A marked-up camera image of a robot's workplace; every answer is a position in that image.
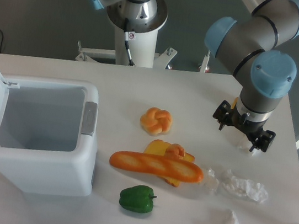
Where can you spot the white trash bin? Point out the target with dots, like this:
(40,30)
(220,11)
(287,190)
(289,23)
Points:
(48,141)

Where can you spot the green bell pepper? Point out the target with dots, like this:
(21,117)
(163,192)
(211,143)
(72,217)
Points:
(137,199)

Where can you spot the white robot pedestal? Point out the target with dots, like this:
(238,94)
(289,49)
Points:
(136,27)

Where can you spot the crumpled white tissue right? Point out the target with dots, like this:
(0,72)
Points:
(244,188)

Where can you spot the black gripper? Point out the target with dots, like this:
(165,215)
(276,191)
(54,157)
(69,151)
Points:
(247,121)

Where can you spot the crumpled white tissue top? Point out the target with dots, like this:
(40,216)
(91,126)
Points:
(245,145)

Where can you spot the round knotted bread roll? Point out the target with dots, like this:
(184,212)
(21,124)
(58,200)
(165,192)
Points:
(156,121)

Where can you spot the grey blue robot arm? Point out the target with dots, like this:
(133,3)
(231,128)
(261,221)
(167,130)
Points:
(247,50)

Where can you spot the small orange croissant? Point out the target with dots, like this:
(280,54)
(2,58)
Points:
(175,151)

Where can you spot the small crumpled clear wrap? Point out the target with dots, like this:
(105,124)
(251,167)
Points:
(210,182)

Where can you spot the long orange baguette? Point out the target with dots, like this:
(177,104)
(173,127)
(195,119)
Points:
(153,164)

